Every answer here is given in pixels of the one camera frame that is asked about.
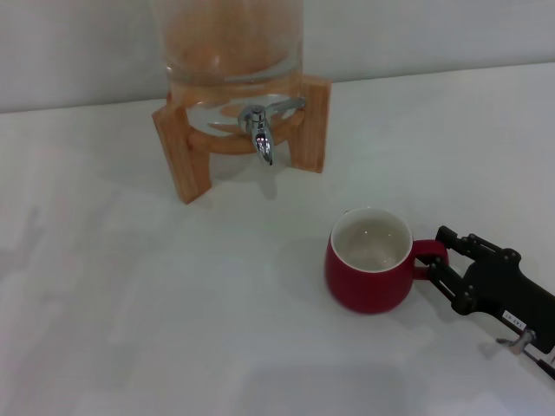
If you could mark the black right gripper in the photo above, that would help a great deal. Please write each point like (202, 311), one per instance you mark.
(507, 290)

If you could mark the red ceramic cup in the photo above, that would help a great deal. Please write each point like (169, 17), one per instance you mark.
(364, 290)

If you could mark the chrome dispenser faucet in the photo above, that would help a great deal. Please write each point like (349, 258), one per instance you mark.
(261, 136)

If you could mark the wooden dispenser stand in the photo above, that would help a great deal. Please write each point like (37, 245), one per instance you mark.
(182, 151)

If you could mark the glass water dispenser jar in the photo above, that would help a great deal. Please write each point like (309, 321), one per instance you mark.
(230, 43)

